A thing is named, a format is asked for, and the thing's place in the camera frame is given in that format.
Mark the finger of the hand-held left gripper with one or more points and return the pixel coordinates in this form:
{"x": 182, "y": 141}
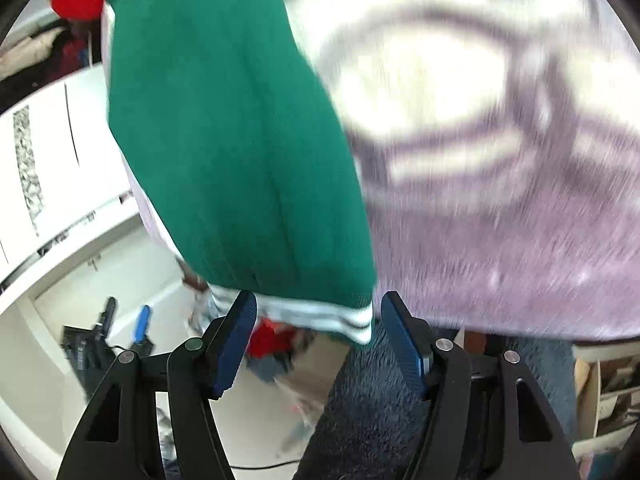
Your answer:
{"x": 108, "y": 316}
{"x": 142, "y": 322}

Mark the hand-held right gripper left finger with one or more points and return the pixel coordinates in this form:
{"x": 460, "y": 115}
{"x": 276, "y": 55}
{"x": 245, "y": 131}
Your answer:
{"x": 235, "y": 340}

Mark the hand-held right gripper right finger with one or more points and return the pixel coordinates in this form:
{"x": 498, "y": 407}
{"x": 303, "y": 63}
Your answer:
{"x": 405, "y": 340}

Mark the green varsity jacket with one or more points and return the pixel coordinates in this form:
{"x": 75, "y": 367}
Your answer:
{"x": 225, "y": 135}

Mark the red cloth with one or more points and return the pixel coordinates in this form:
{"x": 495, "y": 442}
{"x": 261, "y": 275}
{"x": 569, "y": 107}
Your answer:
{"x": 267, "y": 340}

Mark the floral purple blanket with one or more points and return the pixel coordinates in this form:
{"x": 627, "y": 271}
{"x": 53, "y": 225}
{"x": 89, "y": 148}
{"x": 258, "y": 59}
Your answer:
{"x": 500, "y": 210}

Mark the white sliding-door wardrobe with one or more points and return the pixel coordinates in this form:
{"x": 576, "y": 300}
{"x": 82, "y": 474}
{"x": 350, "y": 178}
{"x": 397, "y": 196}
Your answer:
{"x": 50, "y": 160}

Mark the light wooden shelf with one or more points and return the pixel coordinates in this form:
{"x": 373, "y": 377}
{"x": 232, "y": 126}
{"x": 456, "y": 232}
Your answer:
{"x": 607, "y": 400}

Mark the cream hanging coat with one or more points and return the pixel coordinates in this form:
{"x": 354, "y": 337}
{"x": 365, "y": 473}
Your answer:
{"x": 25, "y": 55}

